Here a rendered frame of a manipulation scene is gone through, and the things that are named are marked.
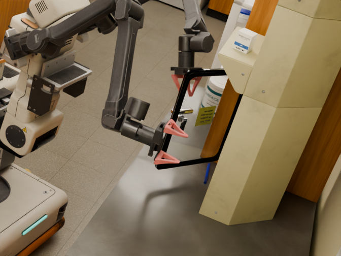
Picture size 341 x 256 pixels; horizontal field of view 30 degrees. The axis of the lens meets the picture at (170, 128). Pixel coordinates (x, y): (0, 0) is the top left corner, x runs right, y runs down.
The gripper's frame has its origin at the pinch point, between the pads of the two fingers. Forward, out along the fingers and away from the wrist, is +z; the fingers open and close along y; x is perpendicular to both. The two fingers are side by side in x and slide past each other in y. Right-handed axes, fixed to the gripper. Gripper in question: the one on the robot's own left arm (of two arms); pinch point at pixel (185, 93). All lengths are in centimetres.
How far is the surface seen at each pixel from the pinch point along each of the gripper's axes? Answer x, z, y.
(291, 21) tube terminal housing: 0, -24, -47
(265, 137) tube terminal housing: -3.8, 11.7, -34.5
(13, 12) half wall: -73, -36, 292
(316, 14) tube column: -4, -26, -53
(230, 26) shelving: -75, -25, 56
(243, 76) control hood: 4.6, -7.7, -32.7
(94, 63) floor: -137, 3, 280
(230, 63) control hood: 7.8, -11.7, -30.1
